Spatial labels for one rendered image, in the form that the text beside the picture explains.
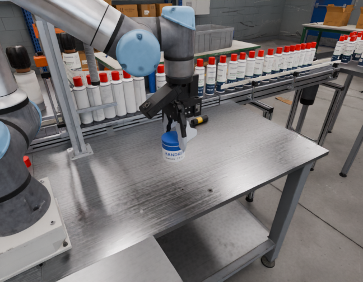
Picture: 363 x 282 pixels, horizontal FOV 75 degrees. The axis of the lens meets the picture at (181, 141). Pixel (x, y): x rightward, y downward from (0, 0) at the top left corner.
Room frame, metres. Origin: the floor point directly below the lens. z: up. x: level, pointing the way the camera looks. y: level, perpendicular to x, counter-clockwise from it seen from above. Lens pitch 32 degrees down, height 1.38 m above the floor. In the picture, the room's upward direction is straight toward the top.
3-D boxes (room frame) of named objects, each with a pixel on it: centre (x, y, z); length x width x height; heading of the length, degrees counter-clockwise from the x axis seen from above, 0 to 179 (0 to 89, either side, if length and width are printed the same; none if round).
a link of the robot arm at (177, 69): (0.61, 0.01, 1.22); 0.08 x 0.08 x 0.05
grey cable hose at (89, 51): (0.89, 0.33, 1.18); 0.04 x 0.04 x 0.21
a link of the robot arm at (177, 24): (0.60, 0.01, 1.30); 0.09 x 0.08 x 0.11; 101
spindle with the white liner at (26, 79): (1.09, 0.73, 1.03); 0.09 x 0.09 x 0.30
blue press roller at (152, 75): (1.16, 0.15, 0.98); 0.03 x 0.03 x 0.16
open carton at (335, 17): (5.36, -3.13, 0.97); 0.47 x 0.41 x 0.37; 120
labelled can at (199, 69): (1.25, -0.10, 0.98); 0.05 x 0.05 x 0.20
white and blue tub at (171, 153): (0.59, 0.02, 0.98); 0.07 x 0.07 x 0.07
